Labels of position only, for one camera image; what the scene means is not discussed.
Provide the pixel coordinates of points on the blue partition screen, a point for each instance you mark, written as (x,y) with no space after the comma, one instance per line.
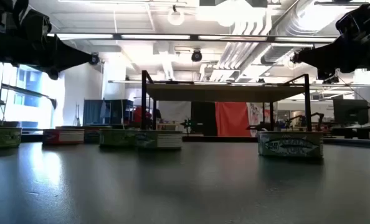
(93,112)

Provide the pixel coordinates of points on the wooden shelf with black legs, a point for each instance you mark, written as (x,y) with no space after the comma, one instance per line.
(222,92)

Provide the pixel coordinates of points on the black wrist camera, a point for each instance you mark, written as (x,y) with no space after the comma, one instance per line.
(32,25)
(356,21)

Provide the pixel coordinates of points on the black monitor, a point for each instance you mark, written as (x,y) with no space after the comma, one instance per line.
(350,111)

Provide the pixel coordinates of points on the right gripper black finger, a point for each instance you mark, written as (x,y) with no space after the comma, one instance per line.
(319,58)

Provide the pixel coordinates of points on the thin ceiling light strip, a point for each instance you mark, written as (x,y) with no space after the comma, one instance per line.
(126,81)

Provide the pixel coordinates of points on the black window rail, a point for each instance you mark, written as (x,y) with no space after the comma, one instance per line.
(32,93)

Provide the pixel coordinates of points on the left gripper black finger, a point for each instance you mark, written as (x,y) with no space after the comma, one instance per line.
(74,57)

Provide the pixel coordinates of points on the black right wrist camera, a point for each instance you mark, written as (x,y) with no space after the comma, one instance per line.
(356,21)

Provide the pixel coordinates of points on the colourful poster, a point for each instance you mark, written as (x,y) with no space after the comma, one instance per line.
(256,113)

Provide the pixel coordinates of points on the white ceiling pipes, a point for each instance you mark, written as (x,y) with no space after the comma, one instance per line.
(244,49)

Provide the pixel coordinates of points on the black ceiling spotlights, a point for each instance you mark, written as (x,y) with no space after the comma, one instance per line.
(294,58)

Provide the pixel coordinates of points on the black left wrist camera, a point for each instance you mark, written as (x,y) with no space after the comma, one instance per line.
(32,25)

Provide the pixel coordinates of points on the white cloth backdrop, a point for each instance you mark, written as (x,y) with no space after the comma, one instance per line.
(172,107)

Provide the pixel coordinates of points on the black beam with light strips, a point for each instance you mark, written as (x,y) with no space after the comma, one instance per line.
(155,37)

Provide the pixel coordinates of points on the gold-lidded albacore tuna can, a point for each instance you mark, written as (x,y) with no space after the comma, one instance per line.
(291,146)
(2,137)

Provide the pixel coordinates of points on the green albacore tuna can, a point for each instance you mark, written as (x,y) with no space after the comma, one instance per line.
(118,138)
(158,140)

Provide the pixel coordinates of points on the small black ceiling device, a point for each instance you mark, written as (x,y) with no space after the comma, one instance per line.
(329,79)

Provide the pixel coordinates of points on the black robot arm with stand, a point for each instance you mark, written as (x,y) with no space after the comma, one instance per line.
(320,115)

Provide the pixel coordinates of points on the silver ventilation duct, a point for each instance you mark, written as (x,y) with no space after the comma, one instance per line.
(277,53)

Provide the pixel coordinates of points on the low black robot arm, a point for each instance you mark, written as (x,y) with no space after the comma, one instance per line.
(256,127)

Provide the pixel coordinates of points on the ceiling track light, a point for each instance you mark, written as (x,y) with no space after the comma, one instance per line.
(328,3)

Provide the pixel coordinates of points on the black panel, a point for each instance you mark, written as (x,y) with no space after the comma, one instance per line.
(203,118)

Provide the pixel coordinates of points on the dark desk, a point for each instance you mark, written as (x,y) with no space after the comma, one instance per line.
(353,133)

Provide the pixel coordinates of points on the round black wall device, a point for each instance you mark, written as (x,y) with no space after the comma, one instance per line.
(95,59)

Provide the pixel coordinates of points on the wooden workbench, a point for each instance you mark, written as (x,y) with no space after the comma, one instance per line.
(167,127)

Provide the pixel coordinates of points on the red cloth banner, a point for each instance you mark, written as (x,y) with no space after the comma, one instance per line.
(231,119)

